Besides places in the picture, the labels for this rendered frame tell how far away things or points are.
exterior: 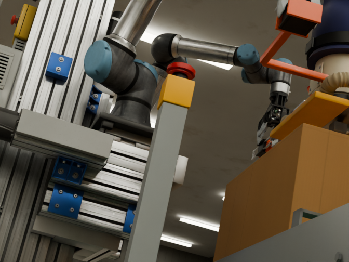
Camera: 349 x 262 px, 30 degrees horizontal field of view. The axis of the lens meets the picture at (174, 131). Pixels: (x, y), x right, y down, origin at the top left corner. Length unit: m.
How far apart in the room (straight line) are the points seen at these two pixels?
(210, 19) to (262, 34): 0.59
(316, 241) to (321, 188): 0.57
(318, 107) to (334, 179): 0.31
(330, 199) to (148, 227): 0.41
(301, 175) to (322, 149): 0.08
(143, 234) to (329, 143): 0.48
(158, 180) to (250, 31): 5.76
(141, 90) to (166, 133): 0.60
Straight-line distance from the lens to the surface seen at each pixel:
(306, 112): 1.81
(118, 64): 1.99
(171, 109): 1.50
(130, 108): 2.03
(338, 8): 1.99
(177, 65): 1.54
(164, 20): 7.24
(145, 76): 2.08
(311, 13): 1.60
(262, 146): 2.46
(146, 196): 1.43
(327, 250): 0.89
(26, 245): 2.06
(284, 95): 2.50
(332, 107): 1.77
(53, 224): 2.02
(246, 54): 2.45
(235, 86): 8.37
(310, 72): 1.88
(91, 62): 2.01
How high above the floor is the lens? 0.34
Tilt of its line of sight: 21 degrees up
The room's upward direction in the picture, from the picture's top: 12 degrees clockwise
